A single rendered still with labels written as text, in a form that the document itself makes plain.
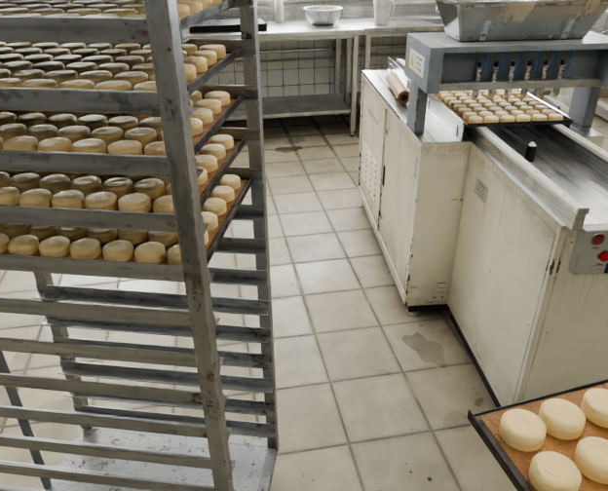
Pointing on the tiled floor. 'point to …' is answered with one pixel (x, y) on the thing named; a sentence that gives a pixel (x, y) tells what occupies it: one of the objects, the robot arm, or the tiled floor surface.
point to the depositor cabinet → (417, 190)
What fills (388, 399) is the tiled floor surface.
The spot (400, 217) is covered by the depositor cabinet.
